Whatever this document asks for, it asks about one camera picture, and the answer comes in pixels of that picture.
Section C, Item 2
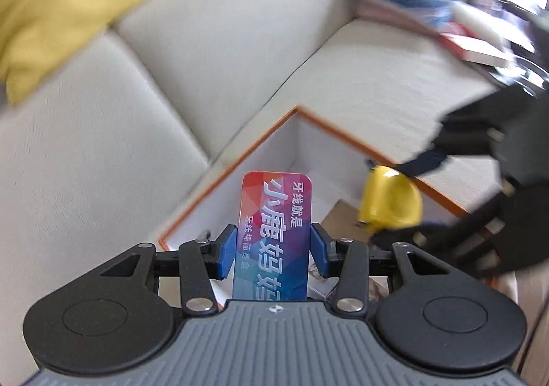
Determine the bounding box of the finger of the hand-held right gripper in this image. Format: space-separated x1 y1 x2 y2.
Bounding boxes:
402 105 509 177
372 193 507 277

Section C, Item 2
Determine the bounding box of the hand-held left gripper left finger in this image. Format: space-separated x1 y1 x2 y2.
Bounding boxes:
101 223 239 315

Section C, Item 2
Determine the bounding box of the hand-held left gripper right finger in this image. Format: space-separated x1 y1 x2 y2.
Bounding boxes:
309 222 452 315

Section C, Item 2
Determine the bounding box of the red and blue tin box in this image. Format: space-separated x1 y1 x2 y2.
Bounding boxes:
232 171 313 303

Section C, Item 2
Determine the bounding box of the yellow tape measure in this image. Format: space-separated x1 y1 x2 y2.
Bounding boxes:
359 166 424 233

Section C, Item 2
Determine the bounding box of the orange storage box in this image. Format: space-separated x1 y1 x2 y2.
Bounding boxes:
158 105 500 288

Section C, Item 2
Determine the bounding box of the brown cardboard box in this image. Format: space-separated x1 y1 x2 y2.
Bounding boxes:
319 198 375 242

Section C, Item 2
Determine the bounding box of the red book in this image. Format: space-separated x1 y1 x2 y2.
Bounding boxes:
431 21 513 68

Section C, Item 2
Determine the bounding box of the beige sofa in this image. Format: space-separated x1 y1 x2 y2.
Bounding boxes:
0 0 549 386

